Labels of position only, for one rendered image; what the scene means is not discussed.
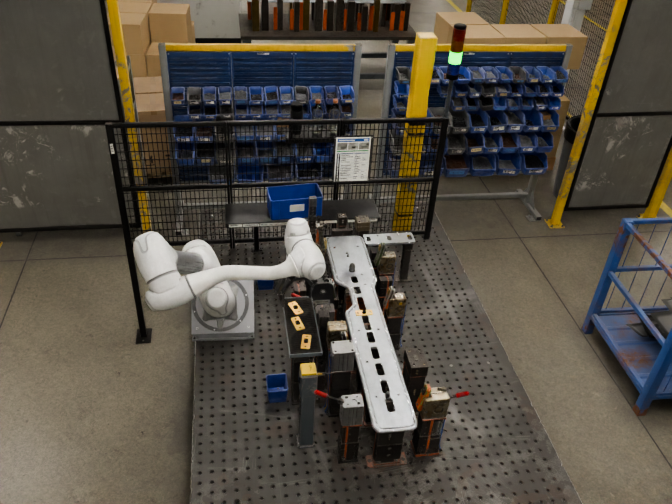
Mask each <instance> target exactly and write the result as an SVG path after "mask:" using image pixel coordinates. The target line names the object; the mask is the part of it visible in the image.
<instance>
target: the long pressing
mask: <svg viewBox="0 0 672 504"><path fill-rule="evenodd" d="M326 239H327V254H328V258H329V263H330V267H331V271H332V275H333V279H334V282H335V283H336V284H338V285H340V286H342V287H344V288H346V289H347V290H348V291H349V295H350V299H351V303H352V306H351V307H350V308H349V309H348V310H346V312H345V319H346V323H347V327H348V331H349V335H350V339H351V340H352V341H353V345H354V349H355V359H356V363H357V367H358V371H359V376H360V380H361V384H362V388H363V392H364V396H365V400H366V404H367V408H368V412H369V416H370V420H371V424H372V427H373V429H374V430H375V431H376V432H378V433H393V432H404V431H412V430H414V429H416V427H417V425H418V422H417V419H416V416H415V412H414V409H413V406H412V403H411V400H410V397H409V394H408V391H407V387H406V384H405V381H404V378H403V375H402V372H401V369H400V365H399V362H398V359H397V356H396V353H395V350H394V347H393V344H392V340H391V337H390V334H389V331H388V328H387V325H386V322H385V319H384V315H383V312H382V309H381V306H380V303H379V300H378V297H377V294H376V290H375V285H376V282H377V278H376V275H375V272H374V269H373V266H372V263H371V260H370V257H369V254H368V251H367V248H366V245H365V242H364V239H363V238H362V237H361V236H334V237H326ZM357 246H358V247H357ZM334 247H335V248H334ZM346 252H348V254H349V257H347V254H346ZM350 263H354V264H355V272H349V265H350ZM361 274H363V275H361ZM351 277H356V278H357V281H358V282H357V283H353V282H352V280H351ZM364 284H366V285H364ZM355 287H359V288H360V291H361V293H360V294H356V293H355V291H354V288H355ZM357 298H363V302H364V305H365V308H366V310H372V312H373V315H365V316H368V319H369V322H370V326H371V330H365V326H364V323H363V319H362V316H356V313H355V310H360V309H359V305H358V301H357ZM378 329H379V330H378ZM358 330H360V331H358ZM369 332H371V333H373V336H374V340H375V343H369V341H368V337H367V333H369ZM371 348H377V350H378V353H379V357H380V358H378V359H374V358H373V355H372V352H371ZM366 361H368V362H366ZM376 364H382V367H383V371H384V375H378V373H377V370H376V366H375V365H376ZM380 381H386V382H387V384H388V388H389V391H390V398H386V397H385V394H386V393H383V391H382V387H381V384H380ZM398 394H399V395H398ZM376 396H377V397H376ZM386 399H392V402H393V405H394V408H395V411H394V412H389V411H388V409H387V405H386V402H385V400H386Z"/></svg>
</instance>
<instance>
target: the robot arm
mask: <svg viewBox="0 0 672 504"><path fill-rule="evenodd" d="M285 248H286V261H285V262H283V263H282V264H280V265H277V266H271V267H264V266H243V265H227V266H221V265H220V263H219V261H218V259H217V256H216V254H215V253H214V251H213V249H212V247H211V246H210V245H209V244H208V243H206V242H205V241H203V240H200V239H197V240H193V241H190V242H188V243H187V244H186V245H185V246H184V247H183V249H182V251H177V250H174V249H173V248H172V247H171V246H170V245H169V244H168V243H167V241H165V239H164V238H163V237H162V236H161V235H160V234H159V233H157V232H154V231H150V232H147V233H144V234H142V235H140V236H138V237H137V238H136V239H135V241H134V243H133V252H134V257H135V260H136V262H137V265H138V268H139V270H140V272H141V274H142V276H143V278H144V279H145V281H146V283H147V285H148V288H149V291H147V292H146V294H145V301H146V303H147V305H148V306H149V307H150V309H151V310H152V311H163V310H169V309H173V308H176V307H179V306H181V305H184V304H186V303H188V302H189V301H191V300H193V299H195V298H196V297H198V296H199V299H200V301H201V303H202V306H203V308H204V314H203V317H202V319H203V320H204V321H209V320H217V325H218V328H219V329H222V328H223V320H234V321H236V320H238V314H237V292H238V287H237V286H236V285H234V286H231V287H230V286H229V284H228V282H227V281H229V280H277V279H280V280H279V282H278V284H277V286H276V288H275V290H274V292H275V294H276V295H278V298H279V300H280V304H281V306H282V307H284V292H285V291H286V289H287V288H288V287H289V285H290V284H292V283H293V281H297V280H301V278H303V279H304V280H306V281H307V282H308V289H307V295H308V296H309V298H312V291H313V289H314V286H315V283H318V281H317V279H319V278H320V277H322V276H323V274H324V273H325V270H326V264H325V261H324V257H323V255H322V253H321V251H320V249H319V248H318V247H317V245H315V243H314V242H313V239H312V236H311V233H310V228H309V225H308V223H307V221H306V220H305V219H303V218H293V219H291V220H289V221H288V223H287V225H286V229H285ZM179 273H181V274H184V275H185V276H182V277H181V275H180V274H179ZM286 278H287V279H286ZM290 279H291V280H290ZM285 280H286V281H285ZM311 280H312V281H311Z"/></svg>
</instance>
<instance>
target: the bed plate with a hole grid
mask: <svg viewBox="0 0 672 504"><path fill-rule="evenodd" d="M413 236H414V238H415V242H414V243H413V249H412V250H411V257H410V264H409V271H408V274H410V275H411V276H412V279H413V281H410V282H395V280H393V287H394V290H395V294H396V293H404V294H405V297H406V303H407V304H406V310H405V317H404V323H403V318H402V324H403V329H402V324H401V330H402V336H401V335H400V337H401V345H402V347H401V345H400V349H399V351H398V350H396V351H395V353H396V356H397V359H398V362H399V365H400V369H401V372H402V371H403V366H404V352H405V349H411V348H422V350H423V352H424V355H425V358H426V361H427V363H428V366H429V368H428V373H427V376H426V378H425V383H424V385H425V384H427V385H430V387H431V388H435V387H445V388H446V390H447V393H448V395H449V396H452V395H455V394H456V393H460V392H464V391H468V392H469V395H468V396H464V397H460V398H457V397H455V398H451V399H450V402H449V406H448V411H447V415H446V419H445V422H444V419H443V421H442V424H441V429H440V433H439V434H440V435H441V431H442V426H443V422H444V427H443V431H442V435H441V440H440V448H441V449H440V448H438V449H440V450H438V451H440V452H439V453H440V454H443V455H441V456H440V457H438V456H436V457H435V455H431V456H424V458H422V456H421V457H415V458H414V457H413V455H412V454H411V453H410V451H411V450H409V448H411V447H410V446H409V445H410V441H411V440H412V439H413V434H414V430H412V431H405V432H404V438H403V443H402V450H401V452H405V456H406V459H407V464H406V465H396V466H386V467H377V468H368V467H367V463H366V459H365V457H366V455H373V450H374V448H371V447H370V445H369V440H368V437H369V436H375V435H376V431H375V430H374V429H373V428H367V429H360V428H359V437H358V440H359V448H358V459H359V460H360V462H361V464H356V465H354V464H352V463H351V464H348V463H341V464H338V460H337V456H336V455H335V453H333V452H334V450H333V449H334V448H338V438H339V433H340V426H341V421H340V417H339V418H338V417H336V418H334V417H330V418H329V417H328V415H326V413H325V410H324V406H325V404H326V398H324V397H321V396H318V395H317V396H315V412H314V432H313V435H314V442H315V447H313V448H302V449H298V444H297V436H296V435H297V434H299V405H292V401H291V393H290V388H291V358H289V350H288V343H287V336H286V328H285V321H284V313H283V307H282V306H281V304H280V300H279V298H278V295H276V294H275V292H274V290H275V288H276V286H277V284H278V282H279V280H280V279H277V280H274V284H273V289H272V290H258V282H257V280H253V284H254V339H248V340H217V341H195V368H194V401H193V426H192V459H191V461H192V464H191V485H190V488H191V494H190V504H583V503H582V501H581V499H580V497H579V495H578V493H577V492H576V490H575V488H574V486H573V484H572V482H571V480H570V478H569V476H568V474H567V472H566V470H565V468H564V467H563V466H562V462H561V460H560V459H559V457H558V455H557V452H556V450H555V448H554V447H553V444H552V442H551V440H550V438H549V436H548V434H547V432H546V430H545V428H544V426H543V425H542V423H541V420H540V418H539V416H538V414H537V412H536V410H535V408H534V407H533V406H532V403H531V401H530V399H529V397H528V395H527V393H526V391H525V389H524V387H523V385H522V383H521V381H520V379H519V377H518V376H517V374H516V372H515V370H514V367H513V365H512V363H511V362H510V361H509V357H508V355H507V353H506V351H505V349H504V347H503V345H502V343H501V341H500V339H499V338H498V336H497V333H495V331H494V327H493V325H492V323H491V321H490V319H489V317H488V316H487V314H486V312H485V310H484V308H483V306H482V304H481V302H480V300H479V298H478V296H477V294H476V292H475V290H474V288H473V286H472V285H471V282H470V280H469V278H468V276H467V274H466V273H465V270H464V268H463V266H462V264H461V262H460V260H459V258H458V256H457V254H456V252H455V250H454V248H453V246H452V244H451V242H450V240H449V238H448V237H447V234H446V233H445V230H444V229H443V227H442V225H441V223H440V221H439V219H438V217H437V215H436V213H435V211H434V214H433V221H432V227H431V233H430V239H426V240H424V239H423V234H421V235H413ZM209 245H210V246H211V247H212V249H213V251H214V253H215V254H216V256H217V259H218V261H219V263H220V265H221V266H227V265H243V266H264V267H271V266H277V265H280V264H282V263H283V262H285V261H286V248H285V241H269V242H259V247H262V251H254V252H251V247H254V242H247V243H235V249H233V237H232V249H230V243H226V244H209ZM282 373H285V374H286V375H287V382H288V391H287V400H286V402H276V403H269V400H268V392H267V384H266V375H269V374H282Z"/></svg>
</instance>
